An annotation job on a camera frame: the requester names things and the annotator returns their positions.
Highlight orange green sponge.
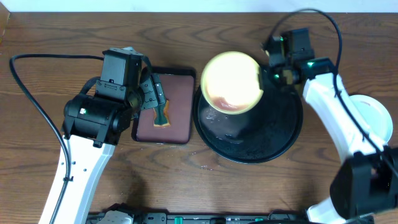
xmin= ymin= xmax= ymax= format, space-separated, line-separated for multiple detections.
xmin=154 ymin=100 xmax=171 ymax=128

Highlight yellow plastic plate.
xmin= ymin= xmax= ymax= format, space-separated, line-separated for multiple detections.
xmin=200 ymin=51 xmax=264 ymax=114

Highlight light green plate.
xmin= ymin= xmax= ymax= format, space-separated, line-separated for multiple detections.
xmin=349 ymin=95 xmax=393 ymax=144

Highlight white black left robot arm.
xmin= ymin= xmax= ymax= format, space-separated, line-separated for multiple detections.
xmin=39 ymin=47 xmax=167 ymax=223

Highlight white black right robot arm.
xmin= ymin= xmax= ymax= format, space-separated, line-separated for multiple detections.
xmin=263 ymin=30 xmax=397 ymax=223

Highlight black rectangular water tray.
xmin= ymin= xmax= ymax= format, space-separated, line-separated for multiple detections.
xmin=131 ymin=67 xmax=196 ymax=144

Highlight round black tray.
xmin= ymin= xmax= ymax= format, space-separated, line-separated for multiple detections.
xmin=193 ymin=65 xmax=303 ymax=164

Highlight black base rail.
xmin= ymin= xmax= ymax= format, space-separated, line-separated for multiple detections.
xmin=85 ymin=203 xmax=374 ymax=224

